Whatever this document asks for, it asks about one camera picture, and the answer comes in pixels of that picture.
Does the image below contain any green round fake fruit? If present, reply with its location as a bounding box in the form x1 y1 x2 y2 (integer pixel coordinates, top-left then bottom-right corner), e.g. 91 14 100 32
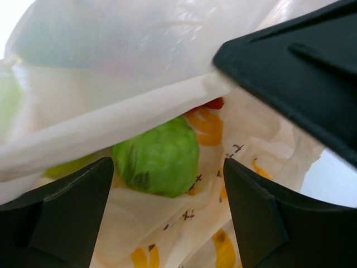
112 116 200 198

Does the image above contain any translucent banana print plastic bag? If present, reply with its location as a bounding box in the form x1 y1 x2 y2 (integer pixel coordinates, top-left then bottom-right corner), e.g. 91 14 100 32
1 1 329 267

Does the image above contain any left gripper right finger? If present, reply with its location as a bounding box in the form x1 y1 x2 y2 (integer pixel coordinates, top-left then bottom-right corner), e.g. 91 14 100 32
224 159 356 267

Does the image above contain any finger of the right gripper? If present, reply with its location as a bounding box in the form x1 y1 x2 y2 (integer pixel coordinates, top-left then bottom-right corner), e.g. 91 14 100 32
213 1 356 165

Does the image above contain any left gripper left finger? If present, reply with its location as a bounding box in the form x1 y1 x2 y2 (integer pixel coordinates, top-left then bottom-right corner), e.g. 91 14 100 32
1 157 114 267

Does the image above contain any red fake fruit bunch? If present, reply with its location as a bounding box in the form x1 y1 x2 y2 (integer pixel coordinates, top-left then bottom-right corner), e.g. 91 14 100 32
191 97 225 112

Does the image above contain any green fake pear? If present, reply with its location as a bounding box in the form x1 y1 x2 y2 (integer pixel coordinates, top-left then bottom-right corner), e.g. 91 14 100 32
43 153 97 178

